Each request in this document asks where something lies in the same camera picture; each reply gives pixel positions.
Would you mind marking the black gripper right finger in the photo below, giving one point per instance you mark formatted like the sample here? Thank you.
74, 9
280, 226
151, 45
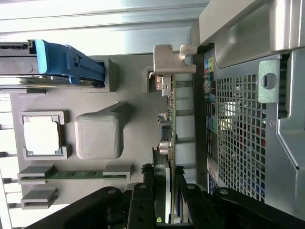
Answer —
202, 210

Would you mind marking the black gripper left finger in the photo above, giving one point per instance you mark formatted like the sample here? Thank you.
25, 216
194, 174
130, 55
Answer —
140, 210

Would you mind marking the green RAM stick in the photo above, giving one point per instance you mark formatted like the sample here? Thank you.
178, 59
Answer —
76, 174

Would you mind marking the grey plastic parts rack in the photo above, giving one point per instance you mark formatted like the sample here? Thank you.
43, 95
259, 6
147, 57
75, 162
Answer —
138, 133

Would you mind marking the open black PC case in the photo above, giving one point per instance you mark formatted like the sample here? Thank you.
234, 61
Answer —
293, 143

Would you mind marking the silver CPU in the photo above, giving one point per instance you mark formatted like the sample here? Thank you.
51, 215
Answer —
40, 136

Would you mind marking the hard disk in blue carrier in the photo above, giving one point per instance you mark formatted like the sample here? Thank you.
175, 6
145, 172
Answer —
57, 59

